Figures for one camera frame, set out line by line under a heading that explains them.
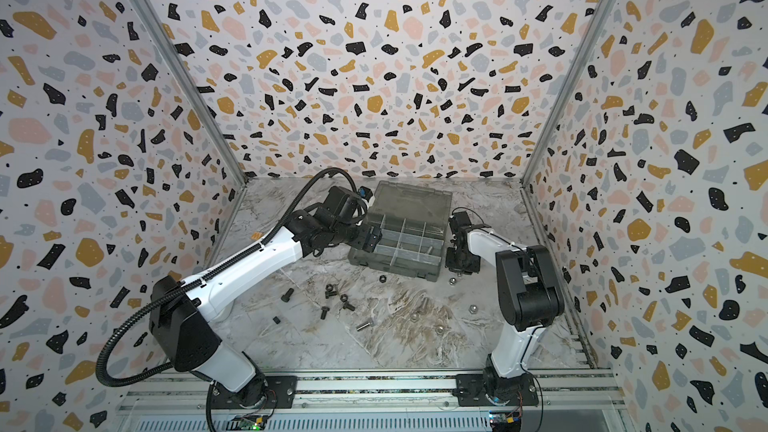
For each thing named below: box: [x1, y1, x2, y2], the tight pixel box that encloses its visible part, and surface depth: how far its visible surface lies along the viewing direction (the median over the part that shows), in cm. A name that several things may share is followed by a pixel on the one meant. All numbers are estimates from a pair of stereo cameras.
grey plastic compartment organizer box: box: [348, 180, 453, 282], surface depth 102 cm
